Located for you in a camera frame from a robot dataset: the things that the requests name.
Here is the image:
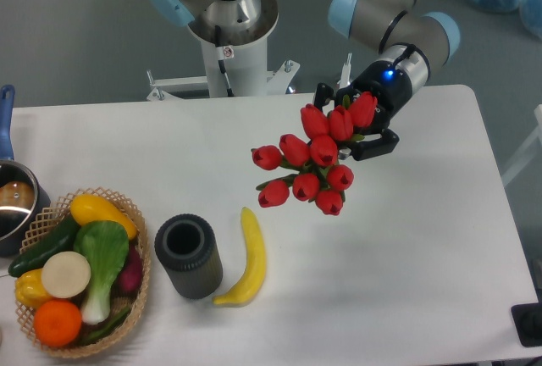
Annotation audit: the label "white frame at right edge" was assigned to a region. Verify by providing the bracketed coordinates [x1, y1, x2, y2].
[501, 104, 541, 187]

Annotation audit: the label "yellow squash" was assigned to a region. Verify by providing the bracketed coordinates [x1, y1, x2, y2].
[69, 194, 138, 241]

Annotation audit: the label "purple sweet potato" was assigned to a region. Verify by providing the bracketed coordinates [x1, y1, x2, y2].
[116, 245, 143, 295]

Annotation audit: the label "dark green chili pepper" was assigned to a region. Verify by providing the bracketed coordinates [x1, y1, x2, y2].
[76, 306, 131, 347]

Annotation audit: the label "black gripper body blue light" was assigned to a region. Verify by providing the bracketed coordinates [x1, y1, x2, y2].
[335, 44, 430, 135]

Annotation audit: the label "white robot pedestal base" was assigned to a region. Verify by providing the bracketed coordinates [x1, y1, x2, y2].
[150, 0, 300, 98]

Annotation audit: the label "woven wicker basket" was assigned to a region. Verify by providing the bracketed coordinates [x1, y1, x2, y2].
[15, 187, 151, 359]

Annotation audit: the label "yellow bell pepper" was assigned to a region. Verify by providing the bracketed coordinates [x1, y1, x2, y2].
[15, 269, 53, 309]

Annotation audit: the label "dark green cucumber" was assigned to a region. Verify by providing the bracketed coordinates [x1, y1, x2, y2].
[8, 214, 80, 278]

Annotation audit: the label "yellow banana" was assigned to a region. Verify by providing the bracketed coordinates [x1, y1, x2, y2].
[212, 207, 267, 307]

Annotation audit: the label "red tulip bouquet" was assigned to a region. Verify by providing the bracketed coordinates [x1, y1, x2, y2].
[252, 91, 377, 216]

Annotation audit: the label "green bok choy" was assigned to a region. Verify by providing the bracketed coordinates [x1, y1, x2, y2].
[74, 220, 129, 325]

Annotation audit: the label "white round radish slice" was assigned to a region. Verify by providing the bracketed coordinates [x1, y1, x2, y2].
[41, 251, 91, 299]

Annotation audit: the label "black device at table edge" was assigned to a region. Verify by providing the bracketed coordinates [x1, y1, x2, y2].
[511, 302, 541, 347]

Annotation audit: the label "dark grey ribbed vase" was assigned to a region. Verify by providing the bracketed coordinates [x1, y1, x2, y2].
[154, 213, 223, 300]

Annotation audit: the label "orange fruit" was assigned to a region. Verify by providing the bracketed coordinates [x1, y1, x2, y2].
[33, 299, 82, 347]

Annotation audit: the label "blue handled saucepan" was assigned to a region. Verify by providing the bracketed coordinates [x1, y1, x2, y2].
[1, 85, 50, 258]

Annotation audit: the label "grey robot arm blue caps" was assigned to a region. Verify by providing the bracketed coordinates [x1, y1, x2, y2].
[149, 0, 461, 161]

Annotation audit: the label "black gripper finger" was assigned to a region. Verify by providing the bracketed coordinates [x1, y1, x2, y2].
[338, 129, 400, 161]
[312, 83, 336, 115]

